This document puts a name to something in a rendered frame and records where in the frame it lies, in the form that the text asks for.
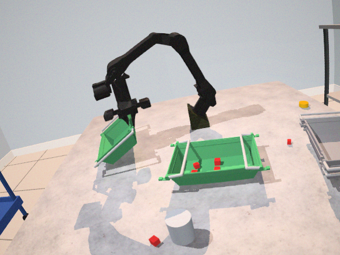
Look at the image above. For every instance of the grey cylinder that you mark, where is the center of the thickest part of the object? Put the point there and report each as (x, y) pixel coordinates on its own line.
(180, 226)

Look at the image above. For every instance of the yellow short cylinder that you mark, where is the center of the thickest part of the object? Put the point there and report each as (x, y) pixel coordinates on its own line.
(303, 104)

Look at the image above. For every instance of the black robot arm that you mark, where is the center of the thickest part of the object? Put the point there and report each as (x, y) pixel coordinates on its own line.
(118, 66)

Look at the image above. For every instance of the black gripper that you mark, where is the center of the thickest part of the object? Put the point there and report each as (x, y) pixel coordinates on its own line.
(110, 113)

